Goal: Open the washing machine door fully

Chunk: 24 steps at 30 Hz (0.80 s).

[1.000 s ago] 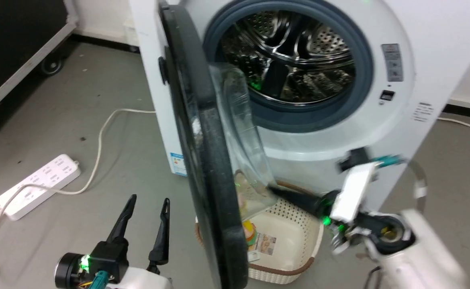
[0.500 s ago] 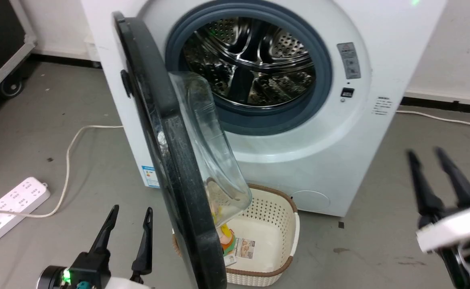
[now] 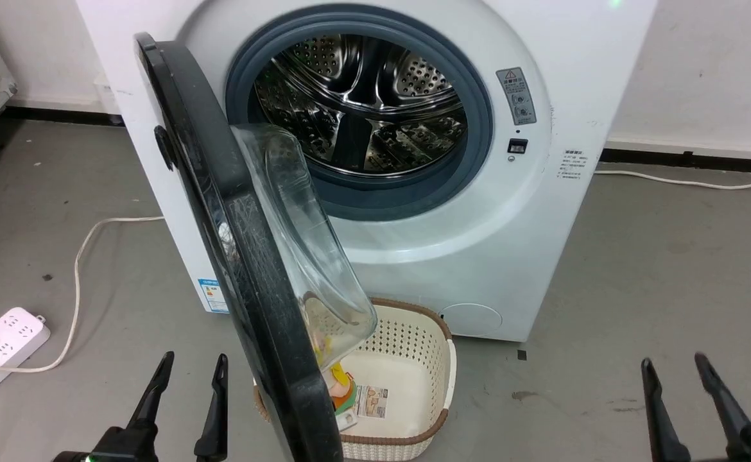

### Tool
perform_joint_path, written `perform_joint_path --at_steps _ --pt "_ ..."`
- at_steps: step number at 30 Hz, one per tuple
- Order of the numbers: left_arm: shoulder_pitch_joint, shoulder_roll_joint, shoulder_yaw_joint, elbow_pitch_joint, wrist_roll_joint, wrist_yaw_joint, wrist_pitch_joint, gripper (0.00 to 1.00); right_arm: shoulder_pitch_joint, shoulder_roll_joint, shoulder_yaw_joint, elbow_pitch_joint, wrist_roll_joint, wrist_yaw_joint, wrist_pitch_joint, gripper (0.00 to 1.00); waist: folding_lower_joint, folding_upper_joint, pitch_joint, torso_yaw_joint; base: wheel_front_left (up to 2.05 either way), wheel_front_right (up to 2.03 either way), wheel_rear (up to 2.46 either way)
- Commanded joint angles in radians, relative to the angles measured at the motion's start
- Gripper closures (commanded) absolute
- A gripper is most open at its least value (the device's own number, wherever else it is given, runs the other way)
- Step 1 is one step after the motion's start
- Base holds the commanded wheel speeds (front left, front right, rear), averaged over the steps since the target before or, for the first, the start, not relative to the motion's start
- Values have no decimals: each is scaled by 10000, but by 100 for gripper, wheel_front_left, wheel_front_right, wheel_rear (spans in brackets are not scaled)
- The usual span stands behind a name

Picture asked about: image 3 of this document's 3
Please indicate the white front-load washing machine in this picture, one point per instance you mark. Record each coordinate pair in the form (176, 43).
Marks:
(542, 212)

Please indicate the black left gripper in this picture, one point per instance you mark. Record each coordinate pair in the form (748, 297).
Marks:
(115, 448)

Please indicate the black round washing machine door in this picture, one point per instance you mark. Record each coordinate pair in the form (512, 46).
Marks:
(234, 218)

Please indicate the printed label card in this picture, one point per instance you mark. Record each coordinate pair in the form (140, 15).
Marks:
(371, 402)

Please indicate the white perforated laundry basket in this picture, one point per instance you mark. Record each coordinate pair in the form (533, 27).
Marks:
(407, 378)

